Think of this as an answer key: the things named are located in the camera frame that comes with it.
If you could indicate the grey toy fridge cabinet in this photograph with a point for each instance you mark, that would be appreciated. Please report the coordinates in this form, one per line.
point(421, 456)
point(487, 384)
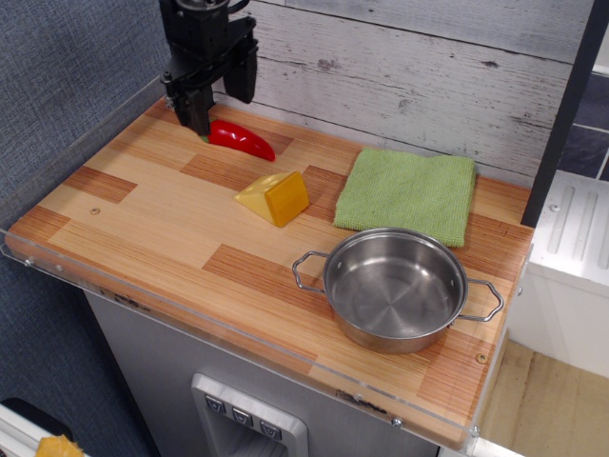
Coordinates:
point(162, 364)

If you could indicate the silver dispenser button panel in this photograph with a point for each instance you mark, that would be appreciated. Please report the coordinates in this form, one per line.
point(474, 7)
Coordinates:
point(242, 419)

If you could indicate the dark grey right post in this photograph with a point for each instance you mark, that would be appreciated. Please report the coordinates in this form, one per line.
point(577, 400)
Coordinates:
point(586, 57)

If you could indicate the red toy chili pepper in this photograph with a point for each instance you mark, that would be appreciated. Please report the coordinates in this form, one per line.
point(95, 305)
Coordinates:
point(232, 136)

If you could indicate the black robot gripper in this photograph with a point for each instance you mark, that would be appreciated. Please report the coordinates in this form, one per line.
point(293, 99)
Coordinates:
point(207, 44)

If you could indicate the stainless steel pot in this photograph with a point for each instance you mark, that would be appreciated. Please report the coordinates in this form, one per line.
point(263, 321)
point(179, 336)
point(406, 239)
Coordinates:
point(395, 290)

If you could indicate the yellow toy cheese wedge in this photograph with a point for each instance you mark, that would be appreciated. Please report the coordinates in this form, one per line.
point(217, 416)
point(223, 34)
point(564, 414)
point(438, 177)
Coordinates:
point(278, 198)

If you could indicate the green folded cloth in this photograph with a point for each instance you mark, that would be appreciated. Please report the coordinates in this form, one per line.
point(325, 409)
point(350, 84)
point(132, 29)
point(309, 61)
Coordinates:
point(393, 189)

